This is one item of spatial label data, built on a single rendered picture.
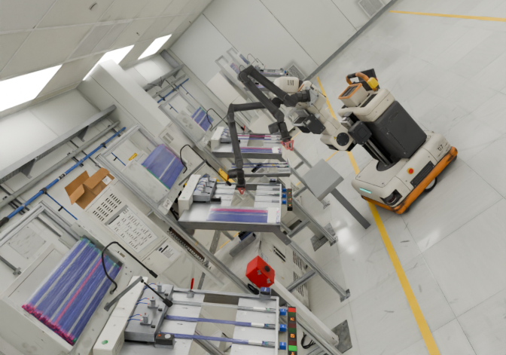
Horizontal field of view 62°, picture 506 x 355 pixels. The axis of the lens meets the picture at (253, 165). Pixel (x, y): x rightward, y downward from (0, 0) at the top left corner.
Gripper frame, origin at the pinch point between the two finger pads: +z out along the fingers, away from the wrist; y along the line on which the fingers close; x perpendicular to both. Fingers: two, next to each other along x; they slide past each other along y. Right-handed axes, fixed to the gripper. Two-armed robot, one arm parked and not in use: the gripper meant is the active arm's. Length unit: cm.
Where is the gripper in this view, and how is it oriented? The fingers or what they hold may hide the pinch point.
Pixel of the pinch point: (242, 193)
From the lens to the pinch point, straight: 334.7
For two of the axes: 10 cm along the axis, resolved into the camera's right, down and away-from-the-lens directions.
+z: 0.4, 9.0, 4.3
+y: -0.5, 4.3, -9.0
